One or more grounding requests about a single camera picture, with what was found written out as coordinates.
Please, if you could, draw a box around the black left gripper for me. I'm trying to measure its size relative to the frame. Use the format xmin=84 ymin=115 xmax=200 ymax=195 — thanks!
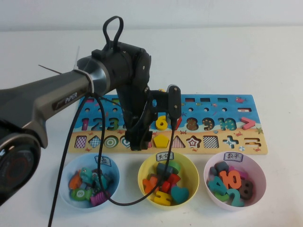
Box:
xmin=122 ymin=106 xmax=155 ymax=152

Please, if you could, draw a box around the yellow pentagon piece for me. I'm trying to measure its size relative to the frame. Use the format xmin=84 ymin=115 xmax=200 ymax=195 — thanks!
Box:
xmin=153 ymin=135 xmax=170 ymax=149

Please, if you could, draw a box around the yellow number six piece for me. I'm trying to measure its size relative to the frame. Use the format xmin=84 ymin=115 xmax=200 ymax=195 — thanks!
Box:
xmin=155 ymin=115 xmax=169 ymax=131

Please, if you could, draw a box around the green round piece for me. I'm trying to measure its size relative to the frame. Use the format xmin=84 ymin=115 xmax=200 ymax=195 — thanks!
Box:
xmin=165 ymin=160 xmax=181 ymax=175

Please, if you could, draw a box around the orange cross piece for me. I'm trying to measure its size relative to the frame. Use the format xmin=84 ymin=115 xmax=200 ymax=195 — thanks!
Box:
xmin=143 ymin=177 xmax=160 ymax=193

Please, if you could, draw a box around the yellow plastic bowl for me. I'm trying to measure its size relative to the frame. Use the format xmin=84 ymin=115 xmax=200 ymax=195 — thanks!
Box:
xmin=137 ymin=151 xmax=200 ymax=210

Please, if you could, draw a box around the teal heart piece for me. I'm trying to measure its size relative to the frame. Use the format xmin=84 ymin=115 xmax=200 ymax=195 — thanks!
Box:
xmin=170 ymin=186 xmax=190 ymax=205

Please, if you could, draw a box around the dark grey number piece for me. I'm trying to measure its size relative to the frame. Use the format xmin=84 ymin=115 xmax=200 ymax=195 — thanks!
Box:
xmin=214 ymin=162 xmax=229 ymax=175

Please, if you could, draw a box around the light blue plastic bowl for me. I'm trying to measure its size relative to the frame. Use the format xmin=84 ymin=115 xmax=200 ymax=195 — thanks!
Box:
xmin=58 ymin=154 xmax=121 ymax=209

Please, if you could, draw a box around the teal number four piece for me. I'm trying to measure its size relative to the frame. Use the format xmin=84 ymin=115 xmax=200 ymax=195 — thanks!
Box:
xmin=207 ymin=177 xmax=229 ymax=196

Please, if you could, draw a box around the orange number ten piece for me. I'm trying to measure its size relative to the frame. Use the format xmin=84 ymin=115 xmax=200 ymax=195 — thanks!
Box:
xmin=219 ymin=169 xmax=242 ymax=190

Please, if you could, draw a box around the green number piece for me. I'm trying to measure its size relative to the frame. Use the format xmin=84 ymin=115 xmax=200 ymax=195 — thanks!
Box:
xmin=214 ymin=191 xmax=228 ymax=201

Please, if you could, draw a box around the pink greater-than sign piece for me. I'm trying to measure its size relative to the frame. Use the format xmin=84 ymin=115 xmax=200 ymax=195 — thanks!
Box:
xmin=240 ymin=117 xmax=257 ymax=130

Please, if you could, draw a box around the magenta number piece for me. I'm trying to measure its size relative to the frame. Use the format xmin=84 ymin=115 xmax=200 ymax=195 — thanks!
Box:
xmin=228 ymin=166 xmax=248 ymax=180

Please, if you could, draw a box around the blue number two piece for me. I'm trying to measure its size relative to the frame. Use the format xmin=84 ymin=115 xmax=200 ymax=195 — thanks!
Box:
xmin=223 ymin=188 xmax=245 ymax=208

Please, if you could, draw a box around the brown number eight piece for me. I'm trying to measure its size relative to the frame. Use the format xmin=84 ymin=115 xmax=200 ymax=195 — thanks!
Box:
xmin=239 ymin=180 xmax=254 ymax=201

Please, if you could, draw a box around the ocean themed wooden puzzle board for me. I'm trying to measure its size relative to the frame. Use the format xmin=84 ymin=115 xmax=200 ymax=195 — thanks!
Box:
xmin=68 ymin=94 xmax=269 ymax=155

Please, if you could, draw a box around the pink plastic bowl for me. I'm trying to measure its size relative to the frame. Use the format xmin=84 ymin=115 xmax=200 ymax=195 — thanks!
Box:
xmin=203 ymin=151 xmax=267 ymax=212

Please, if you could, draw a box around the two-character handwritten paper label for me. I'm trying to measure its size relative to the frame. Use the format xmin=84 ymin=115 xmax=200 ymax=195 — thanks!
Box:
xmin=155 ymin=152 xmax=175 ymax=163
xmin=223 ymin=152 xmax=244 ymax=163

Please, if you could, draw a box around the dark teal shape block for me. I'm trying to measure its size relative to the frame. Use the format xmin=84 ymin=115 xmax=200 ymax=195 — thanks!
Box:
xmin=156 ymin=163 xmax=172 ymax=180

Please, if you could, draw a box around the one-character handwritten paper label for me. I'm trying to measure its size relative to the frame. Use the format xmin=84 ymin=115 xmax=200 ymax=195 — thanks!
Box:
xmin=94 ymin=155 xmax=112 ymax=167

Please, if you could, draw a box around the teal wooden fish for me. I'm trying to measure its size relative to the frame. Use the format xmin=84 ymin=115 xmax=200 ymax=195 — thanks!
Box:
xmin=93 ymin=174 xmax=111 ymax=191
xmin=79 ymin=167 xmax=95 ymax=185

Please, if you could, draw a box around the purple wooden fish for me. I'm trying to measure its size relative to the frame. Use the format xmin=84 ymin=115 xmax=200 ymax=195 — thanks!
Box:
xmin=90 ymin=191 xmax=111 ymax=207

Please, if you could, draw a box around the orange wooden fish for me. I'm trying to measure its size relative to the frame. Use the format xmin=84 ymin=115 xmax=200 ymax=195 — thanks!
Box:
xmin=68 ymin=172 xmax=83 ymax=190

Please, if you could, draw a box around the green fish numbered three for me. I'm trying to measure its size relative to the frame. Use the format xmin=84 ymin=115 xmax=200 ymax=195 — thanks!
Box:
xmin=71 ymin=188 xmax=92 ymax=201

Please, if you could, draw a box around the white zip tie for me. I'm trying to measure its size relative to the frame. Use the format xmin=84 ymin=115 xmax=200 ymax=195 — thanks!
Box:
xmin=72 ymin=46 xmax=95 ymax=94

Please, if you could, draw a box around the thin black zip tie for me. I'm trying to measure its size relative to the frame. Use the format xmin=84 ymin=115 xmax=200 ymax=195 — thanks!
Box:
xmin=39 ymin=65 xmax=126 ymax=112

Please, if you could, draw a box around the black camera cable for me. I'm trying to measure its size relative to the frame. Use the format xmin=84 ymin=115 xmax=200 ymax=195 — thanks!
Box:
xmin=93 ymin=93 xmax=178 ymax=206

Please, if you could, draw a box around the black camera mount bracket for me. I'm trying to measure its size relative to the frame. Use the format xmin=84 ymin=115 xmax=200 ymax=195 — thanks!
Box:
xmin=148 ymin=89 xmax=169 ymax=112

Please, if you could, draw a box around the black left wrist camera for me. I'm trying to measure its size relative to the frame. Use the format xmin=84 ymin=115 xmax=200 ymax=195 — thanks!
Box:
xmin=166 ymin=84 xmax=183 ymax=119

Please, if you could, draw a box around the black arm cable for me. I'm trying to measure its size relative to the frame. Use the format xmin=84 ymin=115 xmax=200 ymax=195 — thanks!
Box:
xmin=47 ymin=93 xmax=92 ymax=227

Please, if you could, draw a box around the black looped wrist cable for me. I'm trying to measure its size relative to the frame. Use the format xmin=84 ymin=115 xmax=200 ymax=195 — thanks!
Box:
xmin=102 ymin=16 xmax=124 ymax=52

